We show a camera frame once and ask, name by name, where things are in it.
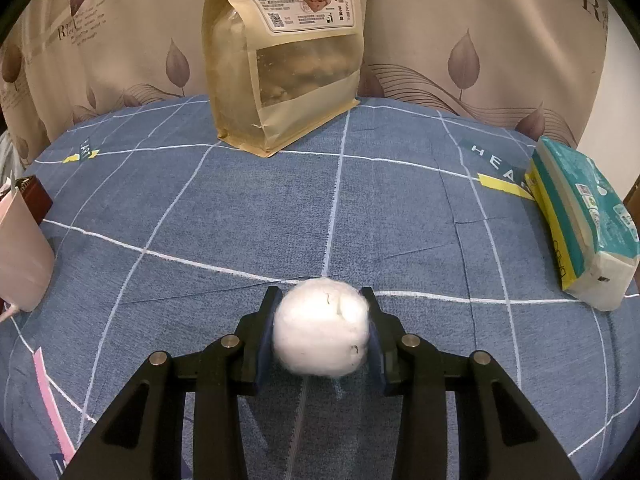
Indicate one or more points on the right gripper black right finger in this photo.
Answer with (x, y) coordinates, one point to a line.
(500, 434)

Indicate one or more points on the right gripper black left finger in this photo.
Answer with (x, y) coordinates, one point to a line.
(139, 436)

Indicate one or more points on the white fluffy ball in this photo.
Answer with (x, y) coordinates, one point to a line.
(321, 328)

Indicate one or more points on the blue checked tablecloth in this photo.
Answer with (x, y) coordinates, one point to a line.
(164, 237)

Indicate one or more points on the pink ceramic mug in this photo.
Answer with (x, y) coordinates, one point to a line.
(26, 257)

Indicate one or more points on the green tissue pack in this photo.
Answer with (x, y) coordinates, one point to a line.
(595, 240)

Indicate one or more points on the red gold tin box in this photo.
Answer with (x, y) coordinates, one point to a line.
(35, 196)

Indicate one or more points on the beige leaf print curtain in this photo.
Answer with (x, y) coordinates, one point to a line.
(533, 66)

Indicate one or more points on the brown kraft snack bag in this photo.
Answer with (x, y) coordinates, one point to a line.
(278, 69)

